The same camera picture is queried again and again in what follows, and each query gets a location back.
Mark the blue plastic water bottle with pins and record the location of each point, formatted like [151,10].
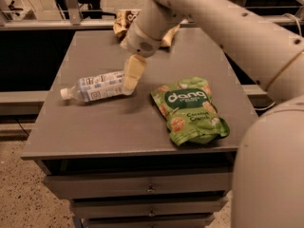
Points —
[95,88]

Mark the bottom grey drawer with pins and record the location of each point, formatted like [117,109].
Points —
[181,221]

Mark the grey drawer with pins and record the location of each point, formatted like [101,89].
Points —
[140,183]
[149,206]
[181,221]

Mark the middle grey drawer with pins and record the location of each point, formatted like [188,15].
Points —
[149,206]

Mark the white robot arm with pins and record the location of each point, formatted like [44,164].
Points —
[268,179]

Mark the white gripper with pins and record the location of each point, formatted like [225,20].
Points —
[142,44]

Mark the grey drawer cabinet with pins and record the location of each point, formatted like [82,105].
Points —
[129,134]

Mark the brown yellow chip bag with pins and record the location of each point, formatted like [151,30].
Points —
[124,19]

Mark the green dang snack bag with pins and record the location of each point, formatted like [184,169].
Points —
[190,115]

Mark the top grey drawer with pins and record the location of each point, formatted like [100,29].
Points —
[140,183]

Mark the metal railing frame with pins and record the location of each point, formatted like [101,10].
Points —
[33,14]

